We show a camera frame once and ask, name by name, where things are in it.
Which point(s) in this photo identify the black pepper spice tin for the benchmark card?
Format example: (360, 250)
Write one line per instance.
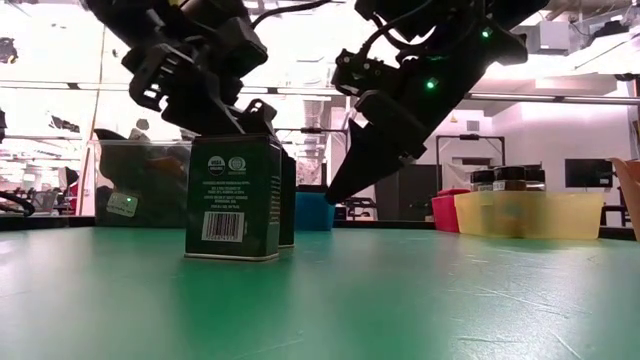
(230, 200)
(288, 200)

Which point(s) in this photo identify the grey black parts pile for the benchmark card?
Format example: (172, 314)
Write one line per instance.
(150, 185)

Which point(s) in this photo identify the black ceiling dome fixture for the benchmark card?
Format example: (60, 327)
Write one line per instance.
(7, 50)

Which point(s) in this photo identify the white tag with green light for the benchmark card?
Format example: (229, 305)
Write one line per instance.
(122, 204)

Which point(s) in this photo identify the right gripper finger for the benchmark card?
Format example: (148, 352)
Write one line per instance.
(370, 155)

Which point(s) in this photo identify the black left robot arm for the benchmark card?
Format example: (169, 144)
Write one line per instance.
(150, 20)

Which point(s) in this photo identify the green table mat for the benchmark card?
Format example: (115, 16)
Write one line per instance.
(320, 310)

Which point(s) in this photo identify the pink plastic bin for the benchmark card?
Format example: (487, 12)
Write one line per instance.
(444, 215)

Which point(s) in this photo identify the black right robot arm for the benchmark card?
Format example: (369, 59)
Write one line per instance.
(450, 30)

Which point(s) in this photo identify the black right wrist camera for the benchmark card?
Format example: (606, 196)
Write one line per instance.
(365, 72)

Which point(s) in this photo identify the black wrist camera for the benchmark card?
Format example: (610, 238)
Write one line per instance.
(242, 47)
(365, 72)

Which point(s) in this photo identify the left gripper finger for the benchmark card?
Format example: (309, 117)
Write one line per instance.
(212, 122)
(260, 120)

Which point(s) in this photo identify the blue plastic bin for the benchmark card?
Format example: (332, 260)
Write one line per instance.
(315, 215)

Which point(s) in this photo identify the black wall screen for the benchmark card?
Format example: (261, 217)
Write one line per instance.
(588, 173)

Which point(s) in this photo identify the orange plastic bin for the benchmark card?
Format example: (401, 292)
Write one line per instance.
(631, 200)

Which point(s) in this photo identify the red paprika tin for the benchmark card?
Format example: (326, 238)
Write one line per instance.
(452, 192)

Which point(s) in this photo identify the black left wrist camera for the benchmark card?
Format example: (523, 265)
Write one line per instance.
(242, 47)

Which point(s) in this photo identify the black metal frame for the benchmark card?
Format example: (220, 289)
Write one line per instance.
(470, 137)
(310, 131)

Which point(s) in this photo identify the yellow spice jar black lid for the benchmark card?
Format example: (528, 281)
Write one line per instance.
(482, 177)

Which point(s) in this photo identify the yellow plastic bin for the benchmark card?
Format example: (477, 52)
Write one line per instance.
(530, 217)

